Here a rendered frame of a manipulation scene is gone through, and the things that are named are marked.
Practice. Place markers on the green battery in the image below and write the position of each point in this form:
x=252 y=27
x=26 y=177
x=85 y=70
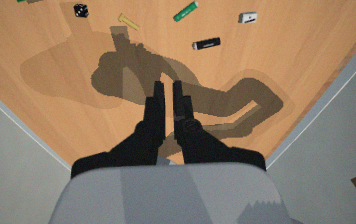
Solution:
x=186 y=11

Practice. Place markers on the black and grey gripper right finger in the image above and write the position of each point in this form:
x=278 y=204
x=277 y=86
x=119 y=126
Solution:
x=198 y=146

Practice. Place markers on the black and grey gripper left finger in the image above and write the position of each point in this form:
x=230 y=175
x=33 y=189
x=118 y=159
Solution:
x=138 y=149

